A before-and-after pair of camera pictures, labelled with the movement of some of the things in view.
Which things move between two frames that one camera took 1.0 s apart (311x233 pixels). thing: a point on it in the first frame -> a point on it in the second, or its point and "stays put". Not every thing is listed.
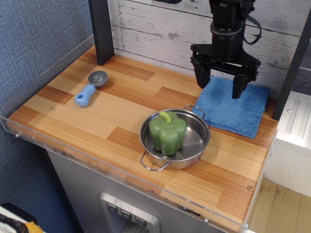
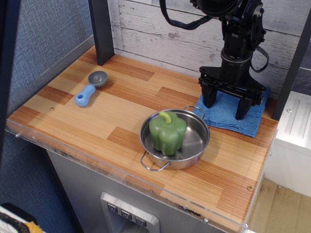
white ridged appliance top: [294, 126] stays put
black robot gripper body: [225, 54] -> [233, 77]
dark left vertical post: [100, 16] stays put
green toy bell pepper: [167, 132] stays put
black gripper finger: [240, 82] -> [244, 105]
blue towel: [242, 116] stays put
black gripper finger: [202, 72] -> [209, 95]
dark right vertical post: [282, 100] stays put
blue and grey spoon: [97, 78] stays put
